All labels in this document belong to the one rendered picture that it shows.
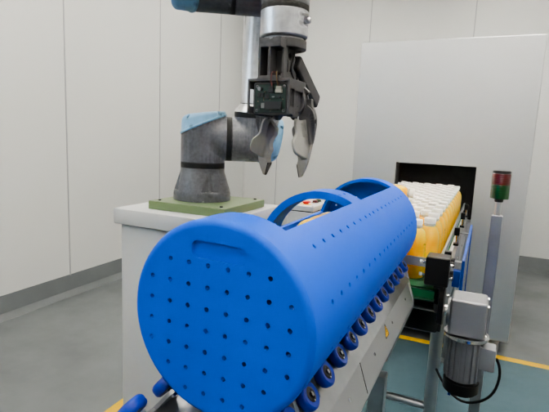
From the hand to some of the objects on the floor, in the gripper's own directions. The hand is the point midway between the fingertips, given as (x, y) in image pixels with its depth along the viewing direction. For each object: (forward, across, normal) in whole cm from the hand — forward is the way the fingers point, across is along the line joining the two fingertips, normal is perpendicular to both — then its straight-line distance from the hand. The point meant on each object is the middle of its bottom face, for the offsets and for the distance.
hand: (284, 168), depth 76 cm
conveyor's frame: (+130, -1, +158) cm, 204 cm away
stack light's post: (+130, +35, +110) cm, 174 cm away
